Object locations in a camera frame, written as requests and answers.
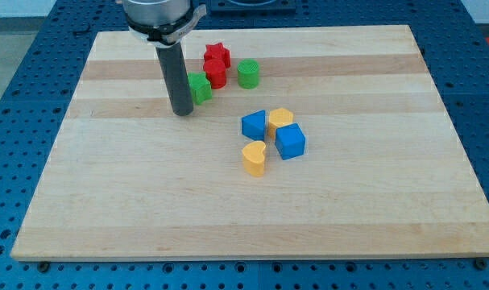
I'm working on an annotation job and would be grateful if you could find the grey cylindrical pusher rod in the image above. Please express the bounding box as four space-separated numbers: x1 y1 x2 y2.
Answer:
155 43 193 116

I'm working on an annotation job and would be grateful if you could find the yellow hexagon block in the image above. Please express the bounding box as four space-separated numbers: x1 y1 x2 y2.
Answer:
267 108 294 139

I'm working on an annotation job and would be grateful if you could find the blue cube block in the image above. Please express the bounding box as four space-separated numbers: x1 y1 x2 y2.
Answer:
275 123 306 160

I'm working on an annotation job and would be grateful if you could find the wooden board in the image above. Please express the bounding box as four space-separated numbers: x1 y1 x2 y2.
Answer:
11 25 489 262

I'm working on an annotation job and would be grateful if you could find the red cylinder block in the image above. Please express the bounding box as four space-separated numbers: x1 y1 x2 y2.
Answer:
203 59 226 89

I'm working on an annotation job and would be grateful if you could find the blue wedge block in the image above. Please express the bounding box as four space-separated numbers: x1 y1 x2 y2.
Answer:
241 110 266 141

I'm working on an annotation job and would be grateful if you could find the red star block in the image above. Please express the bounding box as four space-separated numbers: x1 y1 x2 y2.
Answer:
203 43 231 68

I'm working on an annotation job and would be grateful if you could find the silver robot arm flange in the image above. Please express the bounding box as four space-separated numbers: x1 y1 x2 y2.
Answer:
122 0 207 48

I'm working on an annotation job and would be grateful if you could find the dark blue base plate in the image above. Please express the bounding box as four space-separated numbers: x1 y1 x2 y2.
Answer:
206 0 297 14

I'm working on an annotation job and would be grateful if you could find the yellow heart block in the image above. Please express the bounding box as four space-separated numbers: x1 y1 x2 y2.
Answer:
241 140 267 177

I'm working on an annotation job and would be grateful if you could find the green cylinder block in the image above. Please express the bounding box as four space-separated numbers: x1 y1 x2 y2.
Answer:
237 59 260 89

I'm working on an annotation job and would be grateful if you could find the green star block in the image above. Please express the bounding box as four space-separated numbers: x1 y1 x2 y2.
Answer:
188 72 213 106

